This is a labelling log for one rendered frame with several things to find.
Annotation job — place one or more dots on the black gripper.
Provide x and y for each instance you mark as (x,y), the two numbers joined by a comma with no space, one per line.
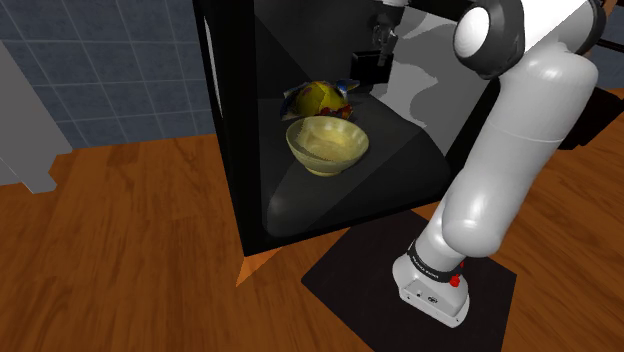
(388,27)

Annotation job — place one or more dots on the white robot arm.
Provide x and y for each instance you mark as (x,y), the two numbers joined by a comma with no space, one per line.
(526,146)

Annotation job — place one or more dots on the black box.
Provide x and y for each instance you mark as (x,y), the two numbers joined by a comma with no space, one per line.
(364,70)

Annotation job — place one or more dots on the yellow crinkled snack bag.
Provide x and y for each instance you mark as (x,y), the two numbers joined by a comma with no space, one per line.
(317,100)

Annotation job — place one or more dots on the yellow bowl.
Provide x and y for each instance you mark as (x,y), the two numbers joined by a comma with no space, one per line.
(327,146)

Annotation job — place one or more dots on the black table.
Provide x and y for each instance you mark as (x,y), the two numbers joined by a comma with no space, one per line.
(234,146)

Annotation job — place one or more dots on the black robot stand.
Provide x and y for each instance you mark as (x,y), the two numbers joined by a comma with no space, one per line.
(360,292)

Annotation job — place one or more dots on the grey cabinet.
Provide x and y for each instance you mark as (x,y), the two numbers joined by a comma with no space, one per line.
(24,131)

